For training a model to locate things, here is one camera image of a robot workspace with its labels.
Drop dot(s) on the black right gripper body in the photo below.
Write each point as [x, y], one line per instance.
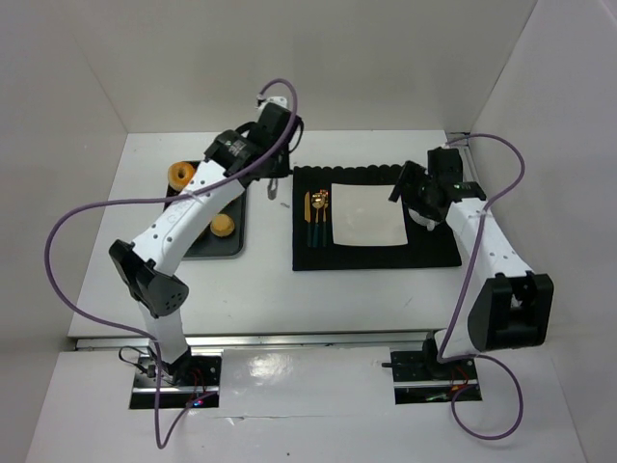
[411, 178]

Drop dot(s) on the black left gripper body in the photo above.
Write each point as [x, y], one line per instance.
[275, 173]

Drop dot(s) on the metal tongs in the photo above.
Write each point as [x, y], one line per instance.
[272, 189]

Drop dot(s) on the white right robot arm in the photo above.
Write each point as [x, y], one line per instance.
[503, 303]

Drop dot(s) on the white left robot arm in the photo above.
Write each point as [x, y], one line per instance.
[148, 263]

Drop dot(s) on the dark brown bread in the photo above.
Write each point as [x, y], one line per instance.
[204, 234]

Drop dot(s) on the white square plate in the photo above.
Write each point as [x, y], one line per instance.
[363, 216]

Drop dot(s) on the round yellow bun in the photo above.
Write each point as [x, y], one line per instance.
[222, 225]

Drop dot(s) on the white cup with handle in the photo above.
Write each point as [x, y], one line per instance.
[427, 223]

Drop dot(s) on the gold fork green handle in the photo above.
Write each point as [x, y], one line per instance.
[325, 200]

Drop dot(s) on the gold knife green handle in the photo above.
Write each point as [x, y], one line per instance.
[307, 217]

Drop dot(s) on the gold spoon green handle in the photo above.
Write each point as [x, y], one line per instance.
[317, 202]

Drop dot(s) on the glazed ring donut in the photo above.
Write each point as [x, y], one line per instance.
[179, 175]

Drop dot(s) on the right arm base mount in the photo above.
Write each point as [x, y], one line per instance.
[418, 378]

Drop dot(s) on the metal rail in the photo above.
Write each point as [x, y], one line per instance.
[388, 338]

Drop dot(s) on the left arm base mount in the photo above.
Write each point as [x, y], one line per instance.
[196, 385]

